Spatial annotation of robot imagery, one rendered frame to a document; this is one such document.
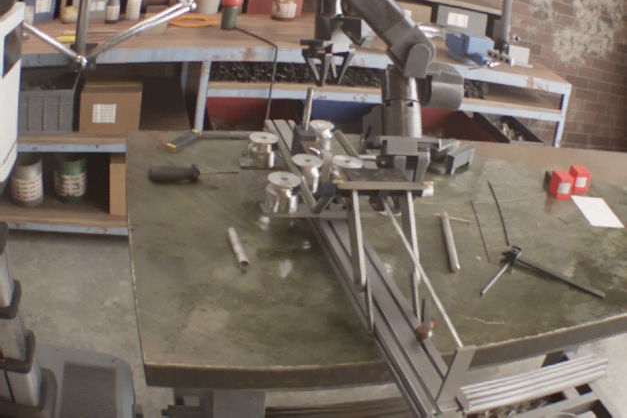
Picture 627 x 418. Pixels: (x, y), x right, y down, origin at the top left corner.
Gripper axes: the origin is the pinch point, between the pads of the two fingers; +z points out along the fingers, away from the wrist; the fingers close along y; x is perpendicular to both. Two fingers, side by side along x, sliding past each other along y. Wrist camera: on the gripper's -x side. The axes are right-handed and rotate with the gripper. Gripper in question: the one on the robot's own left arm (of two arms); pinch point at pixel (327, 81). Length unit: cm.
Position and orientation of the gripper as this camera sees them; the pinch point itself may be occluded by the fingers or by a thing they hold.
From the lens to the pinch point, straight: 145.7
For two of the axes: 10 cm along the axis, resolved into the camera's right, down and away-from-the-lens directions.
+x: -7.2, -2.1, 6.6
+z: -0.2, 9.6, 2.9
